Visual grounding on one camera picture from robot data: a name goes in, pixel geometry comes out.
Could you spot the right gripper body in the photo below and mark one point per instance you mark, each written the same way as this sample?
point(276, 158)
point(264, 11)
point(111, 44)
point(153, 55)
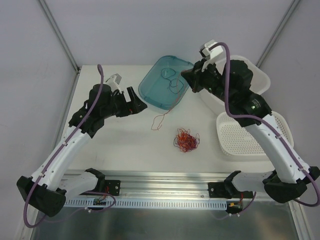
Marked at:
point(199, 78)

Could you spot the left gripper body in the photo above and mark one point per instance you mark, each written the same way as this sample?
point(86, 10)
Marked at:
point(128, 104)

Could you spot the red purple wire ball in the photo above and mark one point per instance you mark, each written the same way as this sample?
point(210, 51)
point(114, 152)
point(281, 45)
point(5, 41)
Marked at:
point(185, 141)

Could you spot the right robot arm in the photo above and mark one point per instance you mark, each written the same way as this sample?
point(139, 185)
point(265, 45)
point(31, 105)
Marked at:
point(291, 175)

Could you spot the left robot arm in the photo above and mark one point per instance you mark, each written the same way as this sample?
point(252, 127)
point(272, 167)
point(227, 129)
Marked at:
point(43, 190)

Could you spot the white deep plastic basket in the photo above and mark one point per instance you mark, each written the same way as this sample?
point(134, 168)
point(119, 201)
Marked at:
point(260, 83)

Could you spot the teal transparent plastic tray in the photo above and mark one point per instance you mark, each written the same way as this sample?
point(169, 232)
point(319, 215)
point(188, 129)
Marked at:
point(163, 86)

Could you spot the white perforated shallow basket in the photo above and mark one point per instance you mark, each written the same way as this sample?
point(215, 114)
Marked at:
point(235, 140)

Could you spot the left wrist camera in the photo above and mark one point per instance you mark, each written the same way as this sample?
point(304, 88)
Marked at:
point(114, 81)

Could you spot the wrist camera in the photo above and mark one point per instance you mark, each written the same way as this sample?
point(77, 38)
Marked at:
point(114, 81)
point(210, 54)

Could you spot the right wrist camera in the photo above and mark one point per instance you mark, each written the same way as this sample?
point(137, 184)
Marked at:
point(210, 54)

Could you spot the aluminium mounting rail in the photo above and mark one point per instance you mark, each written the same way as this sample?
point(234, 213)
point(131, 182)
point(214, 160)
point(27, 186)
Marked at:
point(164, 185)

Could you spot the white slotted cable duct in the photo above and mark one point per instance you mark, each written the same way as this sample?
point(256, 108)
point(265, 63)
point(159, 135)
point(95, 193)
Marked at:
point(135, 203)

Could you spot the left aluminium frame post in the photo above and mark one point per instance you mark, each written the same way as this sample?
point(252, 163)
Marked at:
point(58, 33)

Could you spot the aluminium frame post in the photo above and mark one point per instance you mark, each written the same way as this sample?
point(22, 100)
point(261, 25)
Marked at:
point(58, 33)
point(288, 14)

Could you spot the right aluminium frame post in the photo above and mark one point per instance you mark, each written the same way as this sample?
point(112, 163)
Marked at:
point(288, 14)

